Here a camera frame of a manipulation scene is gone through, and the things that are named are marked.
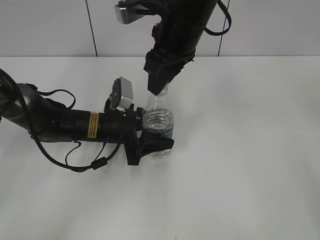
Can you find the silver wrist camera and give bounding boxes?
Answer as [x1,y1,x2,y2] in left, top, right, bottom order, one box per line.
[109,76,133,110]
[114,0,161,25]

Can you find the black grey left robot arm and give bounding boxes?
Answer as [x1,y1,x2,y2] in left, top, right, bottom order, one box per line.
[18,83,174,166]

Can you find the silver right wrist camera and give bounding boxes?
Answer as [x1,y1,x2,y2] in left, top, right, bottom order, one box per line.
[114,0,161,25]

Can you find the clear plastic water bottle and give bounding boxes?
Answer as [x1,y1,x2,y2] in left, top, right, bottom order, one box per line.
[141,83,175,160]

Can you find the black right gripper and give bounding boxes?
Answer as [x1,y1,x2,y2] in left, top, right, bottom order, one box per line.
[144,0,218,95]

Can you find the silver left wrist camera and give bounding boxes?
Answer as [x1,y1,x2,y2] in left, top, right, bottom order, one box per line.
[109,76,133,110]

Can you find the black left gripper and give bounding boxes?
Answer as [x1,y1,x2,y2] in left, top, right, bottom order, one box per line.
[98,106,174,166]

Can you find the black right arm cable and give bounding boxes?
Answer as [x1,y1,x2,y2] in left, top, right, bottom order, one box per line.
[203,0,232,36]

